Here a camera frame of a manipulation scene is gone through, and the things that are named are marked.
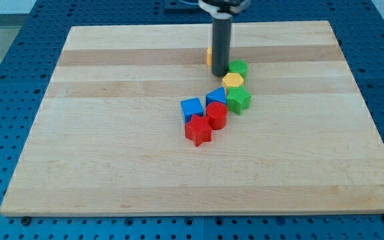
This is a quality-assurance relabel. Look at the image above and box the white tool mount ring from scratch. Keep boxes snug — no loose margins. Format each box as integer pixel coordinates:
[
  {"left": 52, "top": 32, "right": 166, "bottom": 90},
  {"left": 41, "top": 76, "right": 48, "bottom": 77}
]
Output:
[{"left": 197, "top": 0, "right": 251, "bottom": 19}]

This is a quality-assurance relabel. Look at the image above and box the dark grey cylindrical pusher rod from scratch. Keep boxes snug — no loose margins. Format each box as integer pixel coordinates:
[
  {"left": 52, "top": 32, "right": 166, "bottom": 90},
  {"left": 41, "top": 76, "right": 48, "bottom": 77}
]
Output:
[{"left": 211, "top": 17, "right": 232, "bottom": 77}]

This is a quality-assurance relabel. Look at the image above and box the yellow hexagon block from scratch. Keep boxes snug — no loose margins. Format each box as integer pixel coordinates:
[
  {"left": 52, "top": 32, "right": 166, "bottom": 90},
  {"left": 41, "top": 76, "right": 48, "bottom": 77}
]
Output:
[{"left": 222, "top": 73, "right": 245, "bottom": 93}]

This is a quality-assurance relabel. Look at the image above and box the yellow block behind rod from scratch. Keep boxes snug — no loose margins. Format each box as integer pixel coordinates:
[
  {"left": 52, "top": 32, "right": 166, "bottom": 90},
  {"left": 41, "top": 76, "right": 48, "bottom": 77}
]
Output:
[{"left": 206, "top": 46, "right": 213, "bottom": 67}]

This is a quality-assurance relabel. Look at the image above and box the green cylinder block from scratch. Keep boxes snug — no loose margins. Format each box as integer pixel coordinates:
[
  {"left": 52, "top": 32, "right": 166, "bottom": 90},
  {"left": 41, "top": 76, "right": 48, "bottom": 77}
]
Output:
[{"left": 228, "top": 59, "right": 248, "bottom": 80}]

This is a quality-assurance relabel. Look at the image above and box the blue triangle block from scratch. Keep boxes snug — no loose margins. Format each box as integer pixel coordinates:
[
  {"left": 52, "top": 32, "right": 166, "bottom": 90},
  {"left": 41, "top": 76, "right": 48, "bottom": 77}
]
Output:
[{"left": 205, "top": 87, "right": 227, "bottom": 106}]

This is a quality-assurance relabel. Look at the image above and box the green star block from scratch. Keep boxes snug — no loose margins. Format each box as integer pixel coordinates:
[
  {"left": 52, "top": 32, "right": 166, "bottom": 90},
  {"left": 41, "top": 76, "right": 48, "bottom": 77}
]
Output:
[{"left": 226, "top": 85, "right": 252, "bottom": 115}]

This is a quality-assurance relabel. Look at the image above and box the red cylinder block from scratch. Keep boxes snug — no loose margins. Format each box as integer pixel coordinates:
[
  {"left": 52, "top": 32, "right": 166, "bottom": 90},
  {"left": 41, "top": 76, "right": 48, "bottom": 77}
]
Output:
[{"left": 206, "top": 101, "right": 228, "bottom": 130}]

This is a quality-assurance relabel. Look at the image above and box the blue cube block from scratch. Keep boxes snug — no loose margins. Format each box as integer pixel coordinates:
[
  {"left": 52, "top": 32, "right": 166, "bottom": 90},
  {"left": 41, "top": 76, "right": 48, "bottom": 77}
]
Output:
[{"left": 180, "top": 97, "right": 204, "bottom": 124}]

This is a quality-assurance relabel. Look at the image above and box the red star block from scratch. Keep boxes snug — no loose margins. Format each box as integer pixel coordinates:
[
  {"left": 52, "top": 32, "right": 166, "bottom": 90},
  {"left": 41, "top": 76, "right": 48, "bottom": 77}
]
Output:
[{"left": 185, "top": 114, "right": 213, "bottom": 147}]

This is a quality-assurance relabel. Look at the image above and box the light wooden board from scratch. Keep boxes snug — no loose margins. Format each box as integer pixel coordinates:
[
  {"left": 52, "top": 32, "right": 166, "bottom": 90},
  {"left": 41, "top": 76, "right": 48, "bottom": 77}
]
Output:
[{"left": 0, "top": 21, "right": 384, "bottom": 217}]

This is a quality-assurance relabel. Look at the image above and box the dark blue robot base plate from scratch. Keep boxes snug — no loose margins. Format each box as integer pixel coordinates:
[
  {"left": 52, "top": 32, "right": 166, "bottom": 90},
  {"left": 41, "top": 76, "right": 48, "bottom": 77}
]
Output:
[{"left": 161, "top": 0, "right": 199, "bottom": 13}]

